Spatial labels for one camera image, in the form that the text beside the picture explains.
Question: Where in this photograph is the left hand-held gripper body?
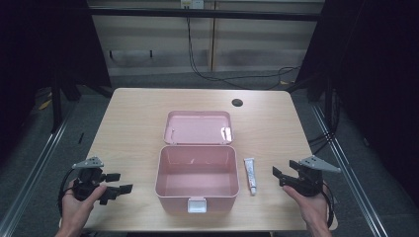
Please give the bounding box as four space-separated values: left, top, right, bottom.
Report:
71 156 108 202

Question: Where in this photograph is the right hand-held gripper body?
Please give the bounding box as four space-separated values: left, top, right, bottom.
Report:
286 155 342 198

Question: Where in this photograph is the white ointment tube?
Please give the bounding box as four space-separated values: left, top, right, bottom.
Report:
243 157 257 197

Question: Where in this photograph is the pink storage box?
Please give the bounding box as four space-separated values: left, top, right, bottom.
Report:
154 110 241 214

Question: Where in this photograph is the person's left hand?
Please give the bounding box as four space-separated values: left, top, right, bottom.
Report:
54 184 109 237

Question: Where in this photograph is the person's right hand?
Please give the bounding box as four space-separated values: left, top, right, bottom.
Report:
282 185 332 237

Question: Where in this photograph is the black metal stand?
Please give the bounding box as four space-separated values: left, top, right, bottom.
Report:
49 77 64 134
286 73 334 126

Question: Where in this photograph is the left hand-held gripper cable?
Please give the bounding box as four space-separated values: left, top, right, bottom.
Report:
57 168 77 218

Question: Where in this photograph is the hand-held gripper cable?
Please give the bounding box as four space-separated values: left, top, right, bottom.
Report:
321 182 336 229
57 168 77 218

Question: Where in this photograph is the right hand-held gripper cable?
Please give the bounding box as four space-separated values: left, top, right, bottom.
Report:
321 182 336 229

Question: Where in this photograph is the aluminium floor rail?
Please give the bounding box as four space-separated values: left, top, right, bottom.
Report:
310 104 389 237
0 113 77 237

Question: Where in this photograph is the black cable on floor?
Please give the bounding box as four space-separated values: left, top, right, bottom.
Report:
186 17 301 91

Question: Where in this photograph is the black metal frame bar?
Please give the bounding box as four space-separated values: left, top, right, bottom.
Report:
88 7 321 23

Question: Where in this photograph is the white wall socket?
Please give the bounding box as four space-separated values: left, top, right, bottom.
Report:
180 0 206 10

